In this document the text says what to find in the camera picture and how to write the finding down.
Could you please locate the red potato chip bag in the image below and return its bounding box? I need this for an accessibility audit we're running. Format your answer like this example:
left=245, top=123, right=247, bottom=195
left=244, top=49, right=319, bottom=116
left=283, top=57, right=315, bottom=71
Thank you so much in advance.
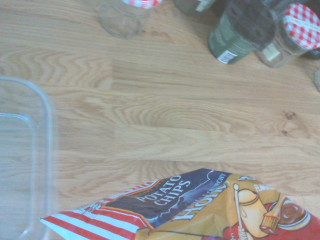
left=38, top=167, right=320, bottom=240

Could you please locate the clear plastic container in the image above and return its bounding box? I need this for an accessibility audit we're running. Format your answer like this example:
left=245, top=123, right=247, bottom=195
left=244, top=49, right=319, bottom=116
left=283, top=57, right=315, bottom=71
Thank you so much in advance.
left=0, top=75, right=59, bottom=240

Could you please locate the small glass jar checkered lid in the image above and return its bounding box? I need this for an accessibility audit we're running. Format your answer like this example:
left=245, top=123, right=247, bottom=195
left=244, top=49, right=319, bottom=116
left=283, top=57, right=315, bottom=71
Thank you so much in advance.
left=254, top=2, right=320, bottom=69
left=94, top=0, right=164, bottom=40
left=173, top=0, right=216, bottom=19

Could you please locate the dark green can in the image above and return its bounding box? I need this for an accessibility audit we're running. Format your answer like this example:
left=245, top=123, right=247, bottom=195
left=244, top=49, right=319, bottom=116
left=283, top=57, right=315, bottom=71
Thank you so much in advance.
left=207, top=0, right=278, bottom=66

